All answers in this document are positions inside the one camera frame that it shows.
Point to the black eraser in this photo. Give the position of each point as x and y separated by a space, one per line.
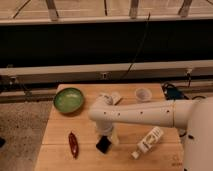
103 144

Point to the green bowl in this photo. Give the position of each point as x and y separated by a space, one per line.
68 100

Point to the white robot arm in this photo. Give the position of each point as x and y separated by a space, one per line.
195 116

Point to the translucent plastic cup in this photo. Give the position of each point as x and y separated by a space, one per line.
143 95

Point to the red chili pepper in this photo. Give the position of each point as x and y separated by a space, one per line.
73 145

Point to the white plastic bottle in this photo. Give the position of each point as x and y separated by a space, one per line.
144 145

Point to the white sponge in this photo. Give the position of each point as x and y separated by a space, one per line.
116 97

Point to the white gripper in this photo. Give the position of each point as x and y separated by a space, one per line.
105 129

